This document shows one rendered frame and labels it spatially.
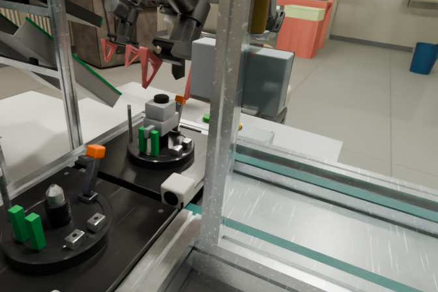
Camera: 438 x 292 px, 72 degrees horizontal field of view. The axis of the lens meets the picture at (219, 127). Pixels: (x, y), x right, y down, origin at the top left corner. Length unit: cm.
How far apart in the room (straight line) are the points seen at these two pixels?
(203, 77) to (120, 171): 29
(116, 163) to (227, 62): 36
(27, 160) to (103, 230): 47
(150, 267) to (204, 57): 29
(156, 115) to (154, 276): 29
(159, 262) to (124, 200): 13
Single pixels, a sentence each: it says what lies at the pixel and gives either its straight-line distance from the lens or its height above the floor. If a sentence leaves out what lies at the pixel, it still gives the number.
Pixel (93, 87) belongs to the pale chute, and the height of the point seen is 106.
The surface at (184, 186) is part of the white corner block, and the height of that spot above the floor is 99.
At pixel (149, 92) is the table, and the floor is 86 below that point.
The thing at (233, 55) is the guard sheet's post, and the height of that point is 124.
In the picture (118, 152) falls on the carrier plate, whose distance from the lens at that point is 66.
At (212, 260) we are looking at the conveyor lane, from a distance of 50.
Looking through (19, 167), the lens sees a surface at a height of 86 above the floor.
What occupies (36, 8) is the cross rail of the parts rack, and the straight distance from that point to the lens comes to 70.
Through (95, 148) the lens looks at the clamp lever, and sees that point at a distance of 48.
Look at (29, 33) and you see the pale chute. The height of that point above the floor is 119.
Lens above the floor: 132
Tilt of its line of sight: 27 degrees down
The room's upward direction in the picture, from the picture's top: 6 degrees clockwise
